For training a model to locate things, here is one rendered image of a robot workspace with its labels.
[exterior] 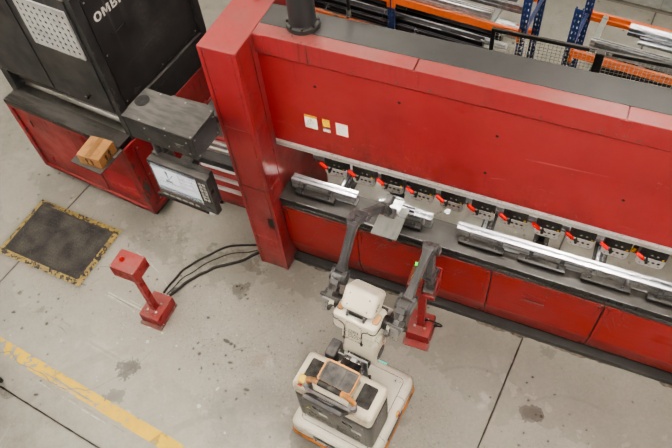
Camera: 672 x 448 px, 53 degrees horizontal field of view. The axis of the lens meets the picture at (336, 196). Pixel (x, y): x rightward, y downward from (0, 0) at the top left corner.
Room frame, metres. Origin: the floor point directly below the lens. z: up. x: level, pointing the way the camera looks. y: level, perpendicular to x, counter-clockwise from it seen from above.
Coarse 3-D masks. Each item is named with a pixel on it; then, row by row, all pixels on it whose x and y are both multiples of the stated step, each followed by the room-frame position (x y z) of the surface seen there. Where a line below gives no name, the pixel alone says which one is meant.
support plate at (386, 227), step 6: (402, 210) 2.61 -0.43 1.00; (408, 210) 2.60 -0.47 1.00; (378, 216) 2.58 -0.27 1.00; (384, 216) 2.58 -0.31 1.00; (396, 216) 2.57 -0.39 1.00; (402, 216) 2.56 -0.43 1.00; (378, 222) 2.54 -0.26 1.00; (384, 222) 2.53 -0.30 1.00; (390, 222) 2.52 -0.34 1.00; (396, 222) 2.52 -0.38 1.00; (402, 222) 2.51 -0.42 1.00; (372, 228) 2.49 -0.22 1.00; (378, 228) 2.49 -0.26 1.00; (384, 228) 2.48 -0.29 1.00; (390, 228) 2.48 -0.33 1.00; (396, 228) 2.47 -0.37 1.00; (378, 234) 2.44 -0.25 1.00; (384, 234) 2.43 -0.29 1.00; (390, 234) 2.43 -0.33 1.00; (396, 234) 2.42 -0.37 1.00
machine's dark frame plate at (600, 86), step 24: (336, 24) 3.01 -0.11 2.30; (360, 24) 2.98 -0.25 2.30; (384, 48) 2.76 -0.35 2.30; (408, 48) 2.74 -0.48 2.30; (432, 48) 2.72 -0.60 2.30; (456, 48) 2.70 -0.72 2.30; (480, 48) 2.67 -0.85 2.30; (504, 72) 2.48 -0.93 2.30; (528, 72) 2.46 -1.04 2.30; (552, 72) 2.44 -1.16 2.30; (576, 72) 2.42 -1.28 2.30; (600, 96) 2.23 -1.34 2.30; (624, 96) 2.22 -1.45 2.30; (648, 96) 2.20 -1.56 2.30
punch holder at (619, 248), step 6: (606, 240) 2.01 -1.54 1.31; (612, 240) 2.00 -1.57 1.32; (618, 240) 1.98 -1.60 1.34; (612, 246) 1.99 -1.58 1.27; (618, 246) 1.97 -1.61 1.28; (624, 246) 1.96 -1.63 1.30; (630, 246) 1.95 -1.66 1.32; (606, 252) 1.99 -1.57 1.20; (612, 252) 1.98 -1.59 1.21; (618, 252) 1.96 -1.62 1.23; (624, 252) 1.95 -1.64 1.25; (624, 258) 1.94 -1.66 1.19
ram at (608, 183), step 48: (288, 96) 2.96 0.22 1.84; (336, 96) 2.81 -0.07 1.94; (384, 96) 2.66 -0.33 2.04; (432, 96) 2.53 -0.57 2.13; (336, 144) 2.82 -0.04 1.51; (384, 144) 2.67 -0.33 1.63; (432, 144) 2.53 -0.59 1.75; (480, 144) 2.40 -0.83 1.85; (528, 144) 2.28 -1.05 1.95; (576, 144) 2.17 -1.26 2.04; (624, 144) 2.06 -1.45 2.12; (480, 192) 2.37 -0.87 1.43; (528, 192) 2.25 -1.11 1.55; (576, 192) 2.13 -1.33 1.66; (624, 192) 2.02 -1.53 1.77; (624, 240) 1.97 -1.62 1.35
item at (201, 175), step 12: (156, 156) 2.82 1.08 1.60; (168, 156) 2.83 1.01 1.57; (168, 168) 2.72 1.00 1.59; (180, 168) 2.70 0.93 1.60; (192, 168) 2.71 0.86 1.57; (204, 168) 2.70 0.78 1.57; (156, 180) 2.80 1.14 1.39; (204, 180) 2.58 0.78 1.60; (168, 192) 2.77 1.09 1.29; (204, 192) 2.60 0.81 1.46; (216, 192) 2.65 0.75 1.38; (192, 204) 2.67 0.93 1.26; (204, 204) 2.62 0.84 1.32; (216, 204) 2.59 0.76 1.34
